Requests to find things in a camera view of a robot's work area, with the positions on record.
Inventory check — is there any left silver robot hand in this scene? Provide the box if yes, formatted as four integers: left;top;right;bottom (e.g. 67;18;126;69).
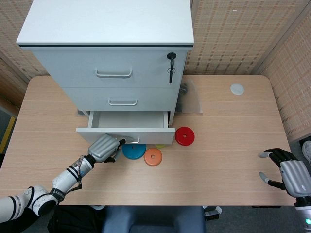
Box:
87;133;127;163

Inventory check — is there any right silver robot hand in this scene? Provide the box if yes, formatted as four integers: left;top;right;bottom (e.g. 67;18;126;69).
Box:
258;148;311;198

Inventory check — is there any silver lowest drawer handle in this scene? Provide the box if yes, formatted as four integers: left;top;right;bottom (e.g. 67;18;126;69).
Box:
120;135;140;145

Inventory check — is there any white drawer cabinet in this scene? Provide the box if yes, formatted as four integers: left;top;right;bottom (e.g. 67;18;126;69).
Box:
16;0;195;127

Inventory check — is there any white shoe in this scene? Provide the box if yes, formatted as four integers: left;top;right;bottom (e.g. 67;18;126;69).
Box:
302;140;311;166

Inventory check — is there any black bag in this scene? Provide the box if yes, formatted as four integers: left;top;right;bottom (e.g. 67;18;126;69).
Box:
47;205;105;233

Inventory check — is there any blue chair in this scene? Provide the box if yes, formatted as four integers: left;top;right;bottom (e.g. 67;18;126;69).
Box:
101;205;207;233

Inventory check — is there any black hanging spare key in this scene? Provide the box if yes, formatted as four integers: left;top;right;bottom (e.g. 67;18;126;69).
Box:
167;68;177;86

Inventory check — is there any clear plastic bag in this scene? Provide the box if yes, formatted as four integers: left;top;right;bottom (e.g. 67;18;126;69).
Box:
76;77;204;117

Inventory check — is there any round white grommet cap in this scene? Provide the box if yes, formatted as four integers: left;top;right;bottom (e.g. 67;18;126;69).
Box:
230;83;245;96

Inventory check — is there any black key in lock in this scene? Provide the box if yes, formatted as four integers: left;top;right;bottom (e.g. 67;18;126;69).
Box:
166;52;178;70

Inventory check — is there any large blue wooden ring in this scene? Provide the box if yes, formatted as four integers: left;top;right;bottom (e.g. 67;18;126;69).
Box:
121;143;147;161

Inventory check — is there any silver middle drawer handle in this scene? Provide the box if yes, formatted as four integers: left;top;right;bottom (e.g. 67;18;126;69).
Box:
108;98;138;107

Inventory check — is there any orange wooden ring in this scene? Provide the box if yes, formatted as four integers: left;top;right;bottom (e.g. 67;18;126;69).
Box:
143;147;163;167

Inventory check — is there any silver lockable drawer handle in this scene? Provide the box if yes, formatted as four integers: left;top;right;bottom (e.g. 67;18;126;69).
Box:
95;68;134;79

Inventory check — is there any red wooden ring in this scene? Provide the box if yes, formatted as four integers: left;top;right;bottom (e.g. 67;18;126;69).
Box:
174;126;196;147

